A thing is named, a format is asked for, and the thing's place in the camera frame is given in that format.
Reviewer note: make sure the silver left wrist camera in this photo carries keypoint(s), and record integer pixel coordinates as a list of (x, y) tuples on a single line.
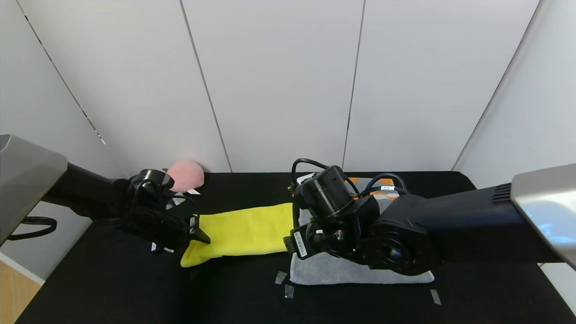
[(179, 200)]

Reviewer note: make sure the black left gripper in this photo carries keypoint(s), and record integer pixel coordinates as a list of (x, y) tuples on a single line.
[(192, 226)]

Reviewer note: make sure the yellow microfibre towel black trim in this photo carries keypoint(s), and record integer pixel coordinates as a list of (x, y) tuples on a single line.
[(243, 229)]

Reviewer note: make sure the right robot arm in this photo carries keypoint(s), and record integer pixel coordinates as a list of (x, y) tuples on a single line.
[(450, 225)]

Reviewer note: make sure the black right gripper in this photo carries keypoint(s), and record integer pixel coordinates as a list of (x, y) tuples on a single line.
[(299, 245)]

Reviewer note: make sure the pink peach plush toy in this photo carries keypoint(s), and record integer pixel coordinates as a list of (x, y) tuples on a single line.
[(189, 173)]

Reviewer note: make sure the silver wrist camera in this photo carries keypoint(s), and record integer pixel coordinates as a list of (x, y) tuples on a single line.
[(306, 178), (179, 200)]

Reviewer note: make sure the grey towel with orange stripes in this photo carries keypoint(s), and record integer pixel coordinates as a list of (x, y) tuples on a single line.
[(324, 272)]

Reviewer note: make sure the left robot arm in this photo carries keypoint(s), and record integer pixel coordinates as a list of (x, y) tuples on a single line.
[(90, 200)]

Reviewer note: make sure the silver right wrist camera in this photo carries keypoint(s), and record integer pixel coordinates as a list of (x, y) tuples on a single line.
[(306, 178)]

